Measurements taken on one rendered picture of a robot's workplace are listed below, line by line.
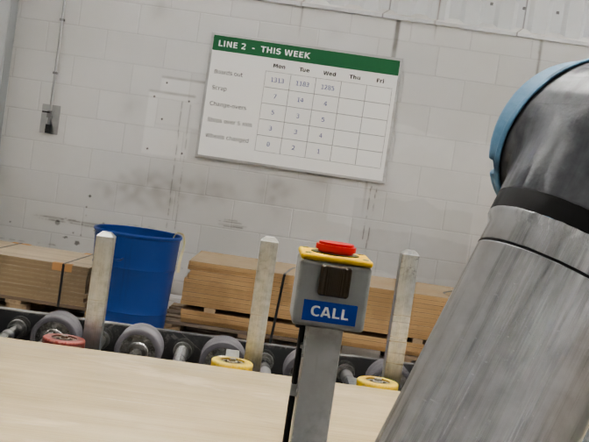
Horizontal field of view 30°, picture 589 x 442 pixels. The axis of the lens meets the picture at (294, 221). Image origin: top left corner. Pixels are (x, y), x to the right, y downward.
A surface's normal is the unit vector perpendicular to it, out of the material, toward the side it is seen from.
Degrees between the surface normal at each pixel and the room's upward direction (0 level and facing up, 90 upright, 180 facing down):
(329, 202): 90
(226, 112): 90
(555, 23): 90
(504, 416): 79
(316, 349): 90
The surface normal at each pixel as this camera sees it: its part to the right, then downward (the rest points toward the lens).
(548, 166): -0.64, -0.44
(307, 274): 0.04, 0.07
